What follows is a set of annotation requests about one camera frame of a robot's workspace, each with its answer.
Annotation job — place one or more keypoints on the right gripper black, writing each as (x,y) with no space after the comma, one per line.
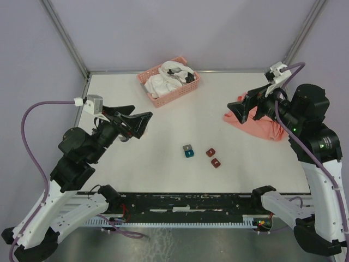
(241,108)

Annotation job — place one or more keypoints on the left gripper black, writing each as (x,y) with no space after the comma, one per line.
(137,123)

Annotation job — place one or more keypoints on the red pill box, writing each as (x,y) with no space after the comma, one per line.
(215,162)
(211,152)

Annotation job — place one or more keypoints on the grey pill box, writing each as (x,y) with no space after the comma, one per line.
(187,147)

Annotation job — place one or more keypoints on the teal pill box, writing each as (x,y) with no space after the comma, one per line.
(189,153)

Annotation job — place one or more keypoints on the white bottle cap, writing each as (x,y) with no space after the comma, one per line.
(124,139)

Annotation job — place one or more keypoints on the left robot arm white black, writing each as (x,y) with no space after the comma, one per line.
(39,234)

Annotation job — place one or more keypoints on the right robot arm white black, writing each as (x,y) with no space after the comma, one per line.
(323,231)

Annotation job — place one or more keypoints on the pink shirt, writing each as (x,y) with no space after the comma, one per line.
(263,128)

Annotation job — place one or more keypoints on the white cloth in basket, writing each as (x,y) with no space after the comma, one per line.
(170,77)

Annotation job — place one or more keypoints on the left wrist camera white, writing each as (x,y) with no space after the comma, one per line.
(92,104)

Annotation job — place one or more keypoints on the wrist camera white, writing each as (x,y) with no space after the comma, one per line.
(92,104)
(276,77)

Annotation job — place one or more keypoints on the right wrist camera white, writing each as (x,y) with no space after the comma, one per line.
(276,77)

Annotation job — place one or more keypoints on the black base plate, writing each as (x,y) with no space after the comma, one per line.
(185,207)

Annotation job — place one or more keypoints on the white cable duct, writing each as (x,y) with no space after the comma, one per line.
(247,223)

